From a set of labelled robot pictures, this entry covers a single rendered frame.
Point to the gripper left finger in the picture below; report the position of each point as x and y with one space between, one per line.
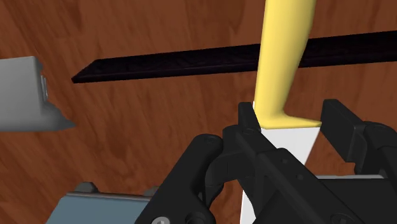
192 173

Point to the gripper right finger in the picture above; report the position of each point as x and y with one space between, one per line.
341 130

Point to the grey box-shaped object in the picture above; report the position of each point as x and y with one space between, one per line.
18 93

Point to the blue-grey box with grey rim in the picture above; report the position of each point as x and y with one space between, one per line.
99 211

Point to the black flat bar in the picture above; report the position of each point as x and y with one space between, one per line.
170 65

